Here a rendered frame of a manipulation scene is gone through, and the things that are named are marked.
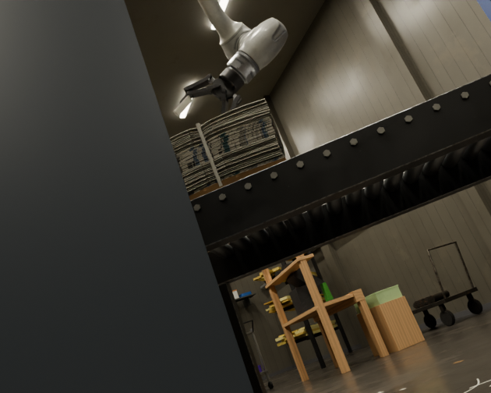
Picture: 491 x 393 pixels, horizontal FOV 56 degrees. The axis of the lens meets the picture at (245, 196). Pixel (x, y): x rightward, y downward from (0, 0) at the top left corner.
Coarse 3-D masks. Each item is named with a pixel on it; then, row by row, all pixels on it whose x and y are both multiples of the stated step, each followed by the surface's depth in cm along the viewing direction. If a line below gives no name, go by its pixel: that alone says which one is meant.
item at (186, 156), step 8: (176, 136) 128; (184, 136) 127; (176, 144) 127; (184, 144) 127; (192, 144) 126; (176, 152) 127; (184, 152) 126; (192, 152) 125; (184, 160) 125; (192, 160) 125; (184, 168) 124; (192, 168) 123; (200, 168) 123; (184, 176) 123; (192, 176) 123; (200, 176) 122; (192, 184) 122; (200, 184) 122; (208, 184) 122; (192, 192) 122
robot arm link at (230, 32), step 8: (200, 0) 142; (208, 0) 142; (216, 0) 145; (208, 8) 145; (216, 8) 146; (208, 16) 149; (216, 16) 148; (224, 16) 150; (216, 24) 151; (224, 24) 150; (232, 24) 151; (240, 24) 152; (224, 32) 151; (232, 32) 151; (240, 32) 151; (224, 40) 152; (232, 40) 151; (224, 48) 155; (232, 48) 152; (232, 56) 154
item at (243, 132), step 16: (240, 112) 125; (256, 112) 124; (224, 128) 125; (240, 128) 124; (256, 128) 123; (272, 128) 122; (224, 144) 124; (240, 144) 123; (256, 144) 121; (272, 144) 120; (224, 160) 122; (240, 160) 121; (256, 160) 120; (272, 160) 120
